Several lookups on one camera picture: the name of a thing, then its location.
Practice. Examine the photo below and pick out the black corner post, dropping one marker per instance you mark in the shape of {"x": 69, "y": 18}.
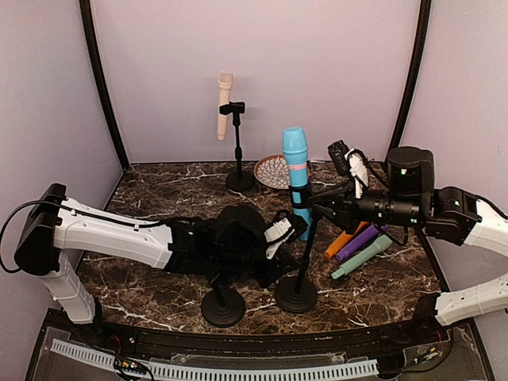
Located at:
{"x": 100, "y": 82}
{"x": 413, "y": 73}

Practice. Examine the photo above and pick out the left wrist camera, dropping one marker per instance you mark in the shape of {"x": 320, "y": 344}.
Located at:
{"x": 285, "y": 227}

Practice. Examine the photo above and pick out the black front frame rail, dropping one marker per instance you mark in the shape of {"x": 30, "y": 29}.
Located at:
{"x": 378, "y": 341}

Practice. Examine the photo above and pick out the beige microphone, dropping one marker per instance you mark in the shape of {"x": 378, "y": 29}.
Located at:
{"x": 225, "y": 83}

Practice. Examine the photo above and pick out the floral patterned ceramic plate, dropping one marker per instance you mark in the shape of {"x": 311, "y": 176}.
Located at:
{"x": 272, "y": 171}

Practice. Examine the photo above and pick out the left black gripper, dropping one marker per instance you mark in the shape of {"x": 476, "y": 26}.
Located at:
{"x": 277, "y": 269}

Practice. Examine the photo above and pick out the black stand of purple microphone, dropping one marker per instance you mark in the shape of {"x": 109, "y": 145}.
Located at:
{"x": 222, "y": 307}

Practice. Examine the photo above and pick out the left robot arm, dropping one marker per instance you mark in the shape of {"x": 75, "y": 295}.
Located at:
{"x": 236, "y": 242}

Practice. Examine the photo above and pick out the mint green microphone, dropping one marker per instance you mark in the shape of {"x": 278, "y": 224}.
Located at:
{"x": 380, "y": 244}

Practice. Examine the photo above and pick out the left black corner post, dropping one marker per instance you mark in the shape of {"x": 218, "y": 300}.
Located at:
{"x": 100, "y": 82}

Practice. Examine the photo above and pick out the black stand of beige microphone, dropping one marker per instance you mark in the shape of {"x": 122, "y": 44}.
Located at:
{"x": 238, "y": 180}

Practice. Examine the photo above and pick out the black stand of blue microphone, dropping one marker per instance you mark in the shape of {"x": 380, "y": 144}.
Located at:
{"x": 296, "y": 294}

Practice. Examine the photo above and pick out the purple microphone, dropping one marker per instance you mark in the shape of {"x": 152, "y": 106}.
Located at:
{"x": 364, "y": 237}

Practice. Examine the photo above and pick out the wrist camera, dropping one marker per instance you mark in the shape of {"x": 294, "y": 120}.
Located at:
{"x": 285, "y": 227}
{"x": 351, "y": 163}

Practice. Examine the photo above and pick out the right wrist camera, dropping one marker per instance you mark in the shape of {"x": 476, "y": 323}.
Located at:
{"x": 351, "y": 163}

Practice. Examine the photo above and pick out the blue microphone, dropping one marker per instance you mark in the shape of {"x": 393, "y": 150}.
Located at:
{"x": 295, "y": 150}

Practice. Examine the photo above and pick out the right black corner post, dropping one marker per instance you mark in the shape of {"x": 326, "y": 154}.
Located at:
{"x": 413, "y": 73}

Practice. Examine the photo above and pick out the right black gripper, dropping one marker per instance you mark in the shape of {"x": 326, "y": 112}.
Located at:
{"x": 345, "y": 216}

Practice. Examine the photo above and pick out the orange microphone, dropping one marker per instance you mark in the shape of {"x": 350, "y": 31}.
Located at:
{"x": 342, "y": 240}

